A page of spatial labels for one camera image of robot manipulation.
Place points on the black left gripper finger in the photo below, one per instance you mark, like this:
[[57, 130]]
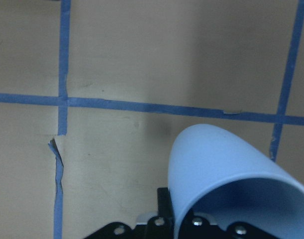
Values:
[[165, 208]]

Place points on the light blue cup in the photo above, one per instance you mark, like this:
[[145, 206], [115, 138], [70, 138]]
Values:
[[215, 172]]

